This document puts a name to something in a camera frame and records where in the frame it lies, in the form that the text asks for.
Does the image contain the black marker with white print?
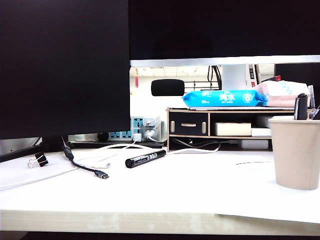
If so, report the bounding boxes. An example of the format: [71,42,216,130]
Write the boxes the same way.
[124,149,167,169]

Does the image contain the beige paper cup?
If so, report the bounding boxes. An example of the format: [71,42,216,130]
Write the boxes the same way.
[268,115,320,191]

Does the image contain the white power plug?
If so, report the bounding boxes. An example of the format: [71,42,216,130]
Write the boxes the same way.
[144,128,158,141]
[145,116,161,127]

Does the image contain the white blue power socket cube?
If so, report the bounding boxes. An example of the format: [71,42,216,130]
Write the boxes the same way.
[108,116,168,142]

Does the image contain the black flat monitor base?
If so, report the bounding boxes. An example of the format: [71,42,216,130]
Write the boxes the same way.
[71,140,167,149]

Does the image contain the black organizer drawer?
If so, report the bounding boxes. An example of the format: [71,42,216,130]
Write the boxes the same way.
[169,112,209,136]

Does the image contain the black chair headrest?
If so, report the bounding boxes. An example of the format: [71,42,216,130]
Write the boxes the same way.
[150,79,185,97]

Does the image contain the blue wet wipes pack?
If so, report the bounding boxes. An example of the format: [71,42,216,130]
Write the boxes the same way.
[181,89,268,108]

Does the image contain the wooden desk organizer shelf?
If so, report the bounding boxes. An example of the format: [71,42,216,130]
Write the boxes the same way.
[166,106,313,153]

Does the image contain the cream rectangular box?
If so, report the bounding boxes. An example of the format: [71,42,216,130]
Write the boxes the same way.
[214,122,252,137]

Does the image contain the flat white power strip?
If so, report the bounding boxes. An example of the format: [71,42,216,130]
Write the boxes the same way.
[67,133,101,144]

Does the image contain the white power adapter brick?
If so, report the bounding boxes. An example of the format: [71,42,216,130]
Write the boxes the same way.
[237,139,270,150]

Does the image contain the flat white box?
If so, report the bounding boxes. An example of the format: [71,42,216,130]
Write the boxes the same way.
[251,127,273,137]

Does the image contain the large black computer monitor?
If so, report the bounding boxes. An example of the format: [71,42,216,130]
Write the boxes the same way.
[0,0,132,140]

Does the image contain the black monitor stand foot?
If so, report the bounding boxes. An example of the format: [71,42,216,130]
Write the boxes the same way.
[0,135,75,163]

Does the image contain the black monitor with silver edge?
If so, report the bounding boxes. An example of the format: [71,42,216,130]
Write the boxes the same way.
[128,0,320,68]

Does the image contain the large white paper sheet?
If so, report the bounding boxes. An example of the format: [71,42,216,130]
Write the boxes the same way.
[169,152,320,224]

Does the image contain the pink tissue pack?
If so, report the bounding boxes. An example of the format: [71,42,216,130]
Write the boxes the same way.
[253,80,311,108]

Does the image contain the black binder clip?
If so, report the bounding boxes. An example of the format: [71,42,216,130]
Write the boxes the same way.
[27,152,50,169]

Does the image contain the black pen with silver clip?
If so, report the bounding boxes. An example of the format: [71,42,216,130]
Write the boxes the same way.
[293,93,311,121]

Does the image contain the black background monitor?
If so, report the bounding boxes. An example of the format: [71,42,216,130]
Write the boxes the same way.
[274,62,320,95]

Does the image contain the clear plastic tube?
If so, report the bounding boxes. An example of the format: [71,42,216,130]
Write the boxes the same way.
[307,84,315,108]

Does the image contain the white power cable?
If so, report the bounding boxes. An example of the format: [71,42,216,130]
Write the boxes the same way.
[144,136,221,155]

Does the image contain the thin black cable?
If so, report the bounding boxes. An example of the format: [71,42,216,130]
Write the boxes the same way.
[171,138,222,151]

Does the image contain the white USB cable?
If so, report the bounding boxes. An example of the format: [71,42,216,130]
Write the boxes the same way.
[73,139,151,170]

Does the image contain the black hanging cables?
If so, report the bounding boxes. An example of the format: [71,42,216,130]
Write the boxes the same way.
[207,64,223,90]

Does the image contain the black USB-C cable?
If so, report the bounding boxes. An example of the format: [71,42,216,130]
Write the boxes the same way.
[61,136,111,180]

